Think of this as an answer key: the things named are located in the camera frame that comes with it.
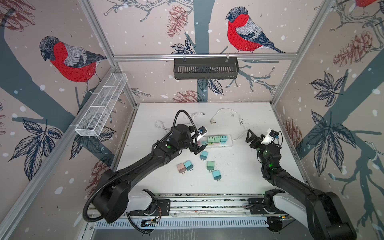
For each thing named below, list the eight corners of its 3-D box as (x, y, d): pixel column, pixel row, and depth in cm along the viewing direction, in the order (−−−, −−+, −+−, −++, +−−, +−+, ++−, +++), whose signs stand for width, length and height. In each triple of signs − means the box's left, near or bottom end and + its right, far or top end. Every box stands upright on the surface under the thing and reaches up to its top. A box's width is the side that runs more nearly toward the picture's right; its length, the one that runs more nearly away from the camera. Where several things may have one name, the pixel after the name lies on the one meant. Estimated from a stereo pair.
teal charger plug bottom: (214, 182, 84) (214, 180, 82) (212, 171, 88) (212, 170, 86) (221, 181, 84) (222, 179, 82) (219, 170, 88) (219, 169, 86)
